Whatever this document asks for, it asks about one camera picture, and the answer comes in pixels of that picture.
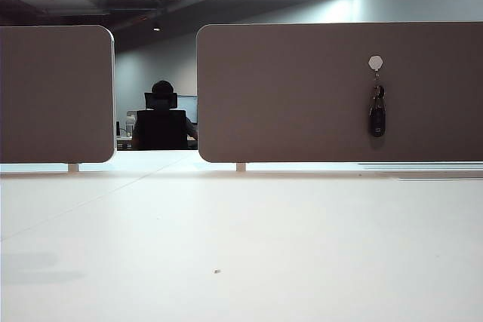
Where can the black mesh office chair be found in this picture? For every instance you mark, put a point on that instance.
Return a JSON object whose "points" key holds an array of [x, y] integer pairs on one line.
{"points": [[160, 129]]}

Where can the grey partition panel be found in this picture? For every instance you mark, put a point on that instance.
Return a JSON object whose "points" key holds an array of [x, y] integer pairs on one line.
{"points": [[53, 95], [283, 103]]}

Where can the white adhesive wall hook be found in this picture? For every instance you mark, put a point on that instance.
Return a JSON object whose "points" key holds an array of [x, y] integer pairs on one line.
{"points": [[376, 62]]}

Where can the left grey partition panel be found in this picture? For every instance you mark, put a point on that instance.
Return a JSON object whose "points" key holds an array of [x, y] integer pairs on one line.
{"points": [[53, 95]]}

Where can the white panel support post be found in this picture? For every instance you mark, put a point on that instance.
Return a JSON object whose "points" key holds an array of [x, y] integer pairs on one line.
{"points": [[240, 167], [73, 167]]}

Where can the computer monitor with bright screen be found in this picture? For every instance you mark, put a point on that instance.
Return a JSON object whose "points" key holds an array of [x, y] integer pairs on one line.
{"points": [[188, 107]]}

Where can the right grey partition panel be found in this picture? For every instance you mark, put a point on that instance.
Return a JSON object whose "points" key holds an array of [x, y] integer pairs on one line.
{"points": [[283, 103]]}

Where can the bunch of keys with black fob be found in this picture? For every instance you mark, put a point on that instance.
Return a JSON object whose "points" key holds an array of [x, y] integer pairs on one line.
{"points": [[377, 120]]}

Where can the seated person in dark clothes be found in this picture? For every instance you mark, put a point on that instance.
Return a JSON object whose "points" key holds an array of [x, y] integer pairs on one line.
{"points": [[162, 86]]}

